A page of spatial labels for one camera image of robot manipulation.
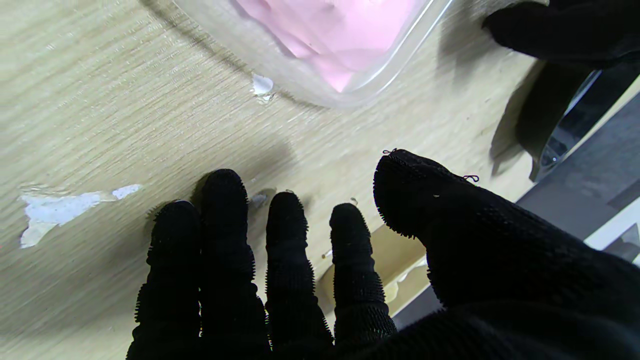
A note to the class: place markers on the clear plastic lid pink sheet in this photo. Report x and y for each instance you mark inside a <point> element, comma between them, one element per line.
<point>340,35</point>

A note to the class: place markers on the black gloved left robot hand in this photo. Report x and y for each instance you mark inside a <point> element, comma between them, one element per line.
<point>575,30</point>

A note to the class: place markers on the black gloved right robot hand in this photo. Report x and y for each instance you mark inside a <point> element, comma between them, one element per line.
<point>500,300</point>

